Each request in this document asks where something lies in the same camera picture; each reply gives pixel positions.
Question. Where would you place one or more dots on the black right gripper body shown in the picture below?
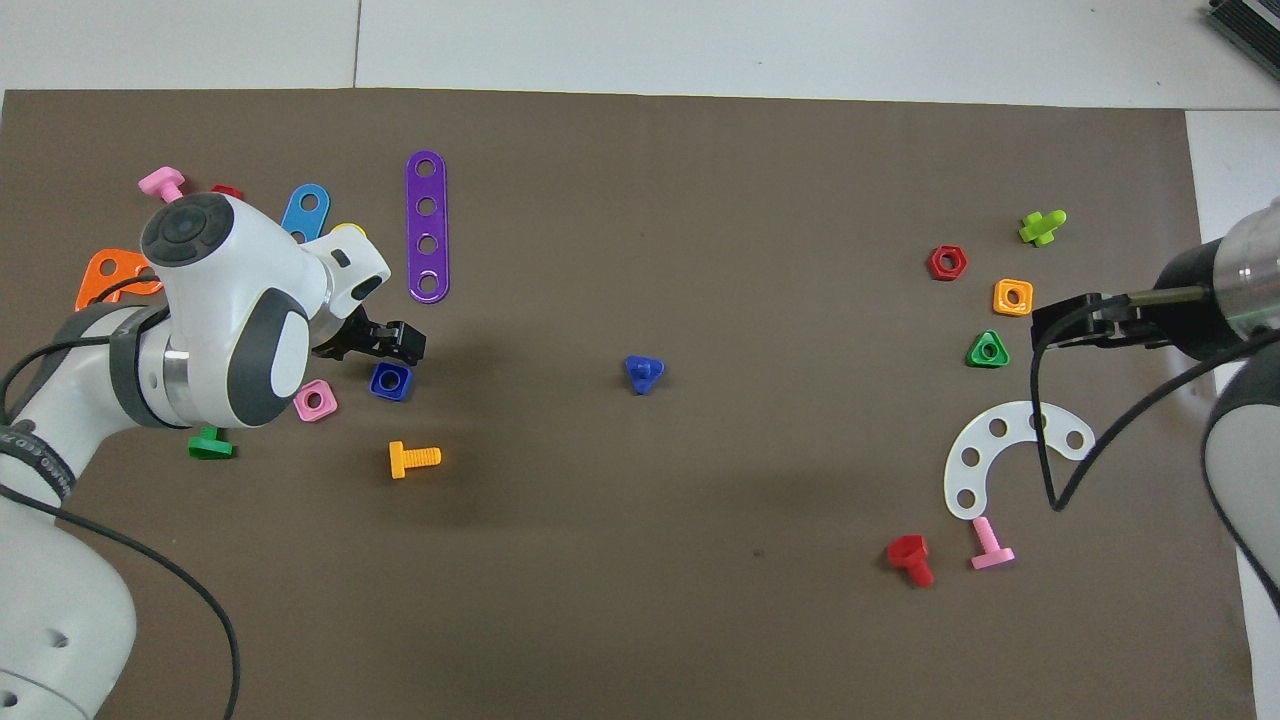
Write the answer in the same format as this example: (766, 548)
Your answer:
(1205, 300)

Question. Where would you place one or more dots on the blue square plastic nut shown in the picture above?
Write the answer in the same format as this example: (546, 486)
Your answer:
(377, 392)

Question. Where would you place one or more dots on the brown table mat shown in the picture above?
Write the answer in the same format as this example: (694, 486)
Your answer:
(640, 550)

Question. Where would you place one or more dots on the small pink plastic bolt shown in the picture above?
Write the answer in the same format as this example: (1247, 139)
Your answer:
(990, 555)

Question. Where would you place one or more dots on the lime green cross-head bolt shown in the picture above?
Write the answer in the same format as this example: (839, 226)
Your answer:
(1040, 230)

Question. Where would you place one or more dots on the purple four-hole plate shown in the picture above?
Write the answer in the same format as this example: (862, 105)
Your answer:
(427, 225)

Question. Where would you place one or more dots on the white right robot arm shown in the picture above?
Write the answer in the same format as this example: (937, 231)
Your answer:
(1250, 450)

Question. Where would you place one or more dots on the red plastic bolt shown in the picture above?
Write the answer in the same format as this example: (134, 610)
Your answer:
(908, 552)

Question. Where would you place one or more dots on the orange square plastic nut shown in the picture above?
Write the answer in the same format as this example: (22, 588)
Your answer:
(1000, 308)

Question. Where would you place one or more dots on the red hexagonal plastic nut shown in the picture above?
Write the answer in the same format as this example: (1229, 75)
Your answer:
(935, 270)
(226, 190)

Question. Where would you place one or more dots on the large pink plastic bolt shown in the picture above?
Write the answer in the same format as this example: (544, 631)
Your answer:
(165, 183)

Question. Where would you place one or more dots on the dark green plastic bolt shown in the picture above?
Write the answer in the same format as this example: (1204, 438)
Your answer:
(210, 445)

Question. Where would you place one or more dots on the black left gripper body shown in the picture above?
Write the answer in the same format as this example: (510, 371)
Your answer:
(368, 338)

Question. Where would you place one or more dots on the green triangular plastic nut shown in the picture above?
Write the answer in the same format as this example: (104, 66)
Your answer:
(975, 358)

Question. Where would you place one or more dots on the orange heart-shaped plate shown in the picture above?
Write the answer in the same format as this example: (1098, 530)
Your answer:
(92, 280)

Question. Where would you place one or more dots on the orange-yellow plastic bolt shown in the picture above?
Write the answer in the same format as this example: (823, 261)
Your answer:
(400, 460)

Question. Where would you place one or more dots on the blue two-hole plate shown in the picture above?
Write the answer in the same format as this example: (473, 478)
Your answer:
(295, 218)

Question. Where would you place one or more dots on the yellow three-hole plate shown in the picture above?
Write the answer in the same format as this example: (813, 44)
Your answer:
(347, 229)

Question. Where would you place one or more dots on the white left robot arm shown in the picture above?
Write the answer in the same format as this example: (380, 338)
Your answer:
(230, 330)

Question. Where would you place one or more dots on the black ribbed device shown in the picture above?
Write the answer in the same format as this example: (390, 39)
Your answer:
(1250, 20)

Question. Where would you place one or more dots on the blue triangular-head plastic bolt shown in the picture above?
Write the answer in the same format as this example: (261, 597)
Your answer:
(640, 372)

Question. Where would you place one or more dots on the pink square plastic nut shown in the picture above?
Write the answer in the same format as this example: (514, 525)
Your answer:
(328, 410)

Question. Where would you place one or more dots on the white curved perforated plate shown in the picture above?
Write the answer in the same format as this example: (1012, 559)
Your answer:
(982, 442)

